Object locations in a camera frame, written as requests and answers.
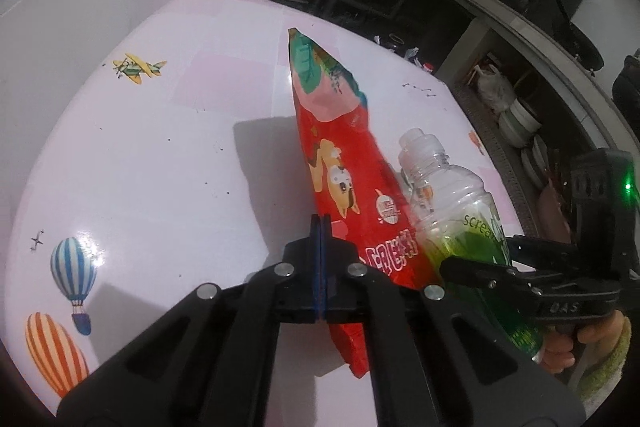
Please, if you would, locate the white plastic bag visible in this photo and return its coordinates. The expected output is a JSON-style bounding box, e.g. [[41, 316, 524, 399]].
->
[[476, 65, 517, 114]]

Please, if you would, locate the green plastic bottle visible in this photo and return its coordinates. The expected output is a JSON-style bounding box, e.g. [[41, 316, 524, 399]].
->
[[398, 128, 547, 364]]

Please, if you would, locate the person's right hand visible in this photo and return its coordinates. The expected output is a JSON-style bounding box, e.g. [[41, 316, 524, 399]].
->
[[542, 309, 626, 374]]

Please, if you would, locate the pink basin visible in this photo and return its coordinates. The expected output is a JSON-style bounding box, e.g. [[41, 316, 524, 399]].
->
[[537, 182, 571, 243]]

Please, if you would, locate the large black pot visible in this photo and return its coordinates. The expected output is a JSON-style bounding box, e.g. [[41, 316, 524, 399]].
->
[[612, 49, 640, 120]]

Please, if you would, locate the dark ceramic jar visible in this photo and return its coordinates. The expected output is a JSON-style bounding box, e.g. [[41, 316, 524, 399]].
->
[[377, 34, 408, 52]]

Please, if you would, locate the black wok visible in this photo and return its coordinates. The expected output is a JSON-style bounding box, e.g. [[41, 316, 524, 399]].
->
[[550, 0, 607, 70]]

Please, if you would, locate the person's right forearm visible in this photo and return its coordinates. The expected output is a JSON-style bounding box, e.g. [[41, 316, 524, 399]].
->
[[575, 319, 633, 405]]

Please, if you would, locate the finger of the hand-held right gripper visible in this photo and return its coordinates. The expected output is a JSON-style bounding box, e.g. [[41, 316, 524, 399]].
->
[[439, 254, 543, 308], [501, 232, 581, 268]]

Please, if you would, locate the stack of white bowls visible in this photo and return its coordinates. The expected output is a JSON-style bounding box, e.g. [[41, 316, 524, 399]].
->
[[498, 98, 543, 148]]

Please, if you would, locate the red snack bag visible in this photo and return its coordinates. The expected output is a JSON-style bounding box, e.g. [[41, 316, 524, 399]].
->
[[287, 27, 443, 379]]

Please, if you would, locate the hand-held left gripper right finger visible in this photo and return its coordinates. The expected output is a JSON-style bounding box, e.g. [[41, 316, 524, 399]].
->
[[320, 214, 586, 427]]

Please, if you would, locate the cooking oil bottle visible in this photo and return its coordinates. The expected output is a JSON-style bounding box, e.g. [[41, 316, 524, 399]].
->
[[410, 49, 437, 75]]

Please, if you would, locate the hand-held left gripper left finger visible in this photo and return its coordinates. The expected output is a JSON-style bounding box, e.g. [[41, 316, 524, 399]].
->
[[56, 214, 321, 427]]

